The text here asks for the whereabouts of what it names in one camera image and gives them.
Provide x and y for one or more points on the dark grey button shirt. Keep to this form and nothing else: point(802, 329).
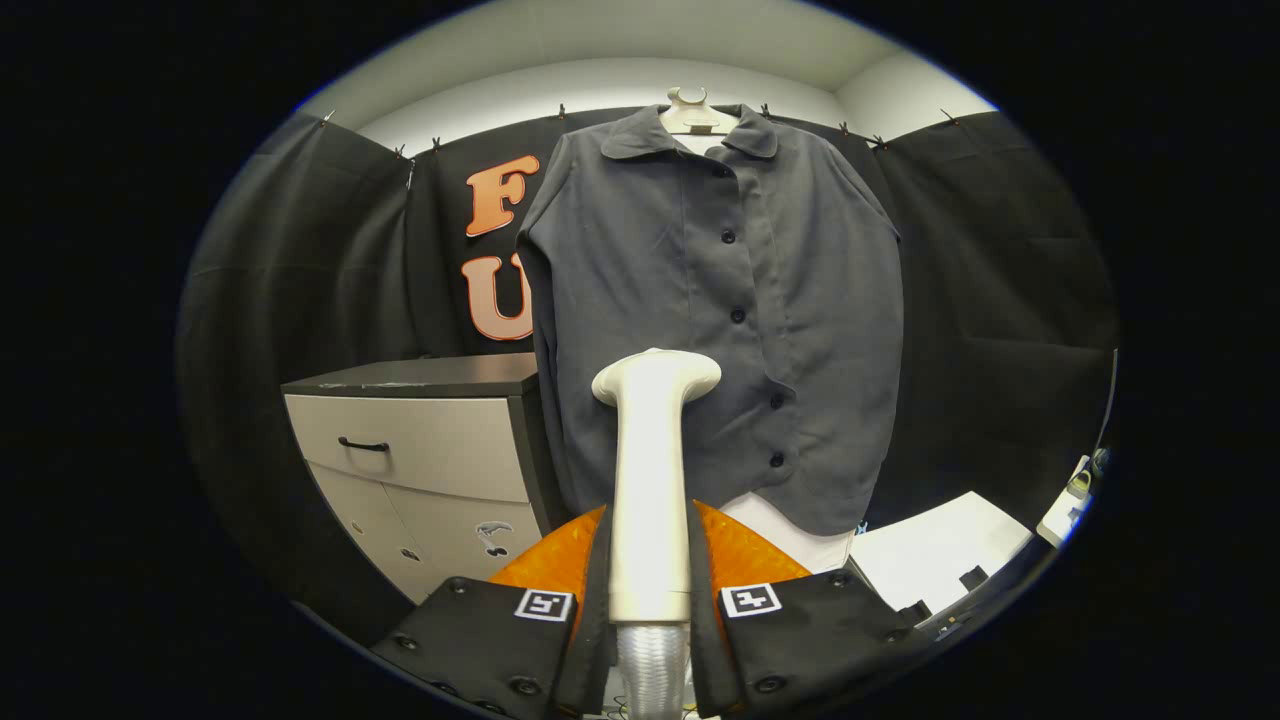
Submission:
point(650, 250)

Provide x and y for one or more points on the white garment steamer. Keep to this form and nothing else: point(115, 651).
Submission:
point(650, 480)

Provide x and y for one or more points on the row of backdrop clips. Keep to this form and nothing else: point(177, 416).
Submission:
point(562, 110)

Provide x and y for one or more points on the white mannequin torso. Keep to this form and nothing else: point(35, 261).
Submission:
point(790, 535)

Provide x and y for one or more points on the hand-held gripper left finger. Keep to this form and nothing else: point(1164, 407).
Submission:
point(598, 640)

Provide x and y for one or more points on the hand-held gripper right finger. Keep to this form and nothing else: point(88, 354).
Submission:
point(702, 640)

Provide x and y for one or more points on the white box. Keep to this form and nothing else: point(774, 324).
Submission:
point(930, 550)

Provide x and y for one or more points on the beige cabinet with dark top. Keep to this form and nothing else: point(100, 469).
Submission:
point(420, 450)

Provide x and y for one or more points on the black backdrop cloth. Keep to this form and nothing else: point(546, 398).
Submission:
point(1000, 300)

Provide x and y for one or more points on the white side desk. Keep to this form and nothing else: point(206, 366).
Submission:
point(1060, 520)

